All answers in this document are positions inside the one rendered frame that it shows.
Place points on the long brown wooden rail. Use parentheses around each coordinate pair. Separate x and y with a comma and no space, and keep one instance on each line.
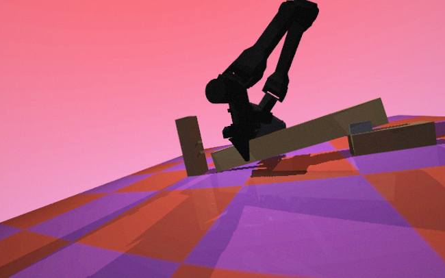
(323,129)

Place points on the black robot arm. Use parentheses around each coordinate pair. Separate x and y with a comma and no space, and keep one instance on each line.
(293,17)

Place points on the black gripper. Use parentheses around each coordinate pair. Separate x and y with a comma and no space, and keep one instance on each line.
(242,130)

